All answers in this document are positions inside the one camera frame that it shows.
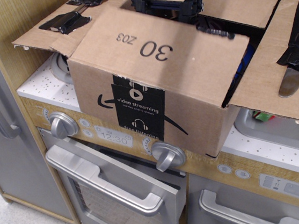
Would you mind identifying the silver oven knob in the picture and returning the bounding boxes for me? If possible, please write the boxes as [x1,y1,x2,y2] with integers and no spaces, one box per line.
[151,141,186,172]
[49,111,79,140]

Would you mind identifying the green red toy food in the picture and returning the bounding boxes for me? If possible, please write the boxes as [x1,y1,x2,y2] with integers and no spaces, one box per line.
[252,110,275,122]

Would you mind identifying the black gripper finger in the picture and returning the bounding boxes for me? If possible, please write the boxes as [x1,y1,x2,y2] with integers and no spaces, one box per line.
[178,0,199,24]
[132,0,150,14]

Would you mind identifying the large brown cardboard box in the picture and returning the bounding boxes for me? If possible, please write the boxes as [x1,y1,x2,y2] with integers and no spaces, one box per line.
[14,0,299,157]

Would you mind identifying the silver oven door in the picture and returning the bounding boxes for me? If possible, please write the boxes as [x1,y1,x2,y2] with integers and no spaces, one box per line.
[46,145,187,224]

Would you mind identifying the taped butter knife right flap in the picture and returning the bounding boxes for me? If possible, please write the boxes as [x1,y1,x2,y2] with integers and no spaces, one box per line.
[268,0,299,99]

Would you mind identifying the grey stove burner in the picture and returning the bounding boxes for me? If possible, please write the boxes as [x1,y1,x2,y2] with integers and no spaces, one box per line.
[50,52,73,85]

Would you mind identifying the grey fridge door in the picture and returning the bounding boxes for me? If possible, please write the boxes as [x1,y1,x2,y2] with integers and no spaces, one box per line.
[0,70,74,222]

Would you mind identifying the silver dishwasher door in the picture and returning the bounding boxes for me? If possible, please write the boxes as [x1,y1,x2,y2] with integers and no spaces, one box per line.
[187,174,299,224]

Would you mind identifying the toy play kitchen unit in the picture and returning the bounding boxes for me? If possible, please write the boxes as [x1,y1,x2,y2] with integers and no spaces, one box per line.
[0,0,299,224]

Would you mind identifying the grey toy sink basin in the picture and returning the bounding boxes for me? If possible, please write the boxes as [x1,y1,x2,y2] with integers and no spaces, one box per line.
[234,108,299,149]

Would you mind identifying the silver left oven knob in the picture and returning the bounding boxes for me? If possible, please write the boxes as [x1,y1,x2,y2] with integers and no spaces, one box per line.
[49,111,79,140]

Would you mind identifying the silver right oven knob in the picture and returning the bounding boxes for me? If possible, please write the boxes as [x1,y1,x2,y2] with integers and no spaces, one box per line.
[151,141,186,172]

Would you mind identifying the blue object in box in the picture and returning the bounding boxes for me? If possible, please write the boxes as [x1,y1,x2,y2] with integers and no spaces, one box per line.
[230,44,256,91]

